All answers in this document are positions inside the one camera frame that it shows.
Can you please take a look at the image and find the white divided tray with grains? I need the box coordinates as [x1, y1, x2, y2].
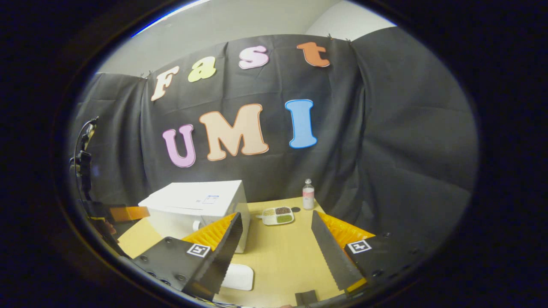
[257, 206, 295, 226]

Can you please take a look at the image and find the black backdrop cloth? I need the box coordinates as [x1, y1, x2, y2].
[71, 27, 479, 253]

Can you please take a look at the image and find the small bottle with pink label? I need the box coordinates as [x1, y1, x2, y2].
[302, 178, 315, 210]

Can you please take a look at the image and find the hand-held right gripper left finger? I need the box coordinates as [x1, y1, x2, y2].
[133, 212, 243, 301]

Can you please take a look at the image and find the small black block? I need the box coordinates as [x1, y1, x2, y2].
[295, 290, 317, 306]

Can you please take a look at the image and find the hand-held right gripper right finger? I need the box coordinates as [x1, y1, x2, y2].
[310, 210, 424, 296]

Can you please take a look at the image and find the white microwave oven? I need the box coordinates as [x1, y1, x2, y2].
[138, 180, 251, 254]

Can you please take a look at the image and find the white square plate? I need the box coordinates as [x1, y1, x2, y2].
[220, 264, 254, 291]

